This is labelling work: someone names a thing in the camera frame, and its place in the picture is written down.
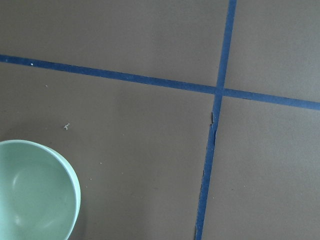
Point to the green bowl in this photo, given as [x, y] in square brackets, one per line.
[40, 194]

